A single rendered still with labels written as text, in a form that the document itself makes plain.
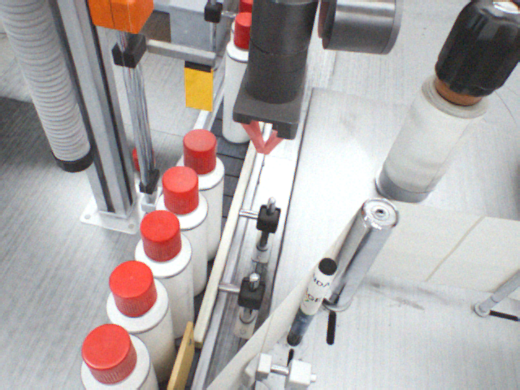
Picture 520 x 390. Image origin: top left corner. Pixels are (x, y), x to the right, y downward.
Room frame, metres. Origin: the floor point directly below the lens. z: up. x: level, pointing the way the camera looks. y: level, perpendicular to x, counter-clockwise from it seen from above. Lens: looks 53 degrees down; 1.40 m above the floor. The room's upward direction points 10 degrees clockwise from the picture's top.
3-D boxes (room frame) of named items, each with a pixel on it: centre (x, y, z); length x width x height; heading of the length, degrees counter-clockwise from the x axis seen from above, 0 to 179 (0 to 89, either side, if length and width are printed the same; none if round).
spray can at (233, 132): (0.53, 0.05, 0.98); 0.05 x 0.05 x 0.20
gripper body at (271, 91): (0.37, 0.01, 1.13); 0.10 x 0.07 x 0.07; 177
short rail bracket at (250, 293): (0.24, 0.01, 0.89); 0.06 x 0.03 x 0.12; 86
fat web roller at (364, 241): (0.26, -0.12, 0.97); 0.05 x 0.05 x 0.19
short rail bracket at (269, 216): (0.35, -0.02, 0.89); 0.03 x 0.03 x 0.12; 86
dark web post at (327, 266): (0.20, -0.07, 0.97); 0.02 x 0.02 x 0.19
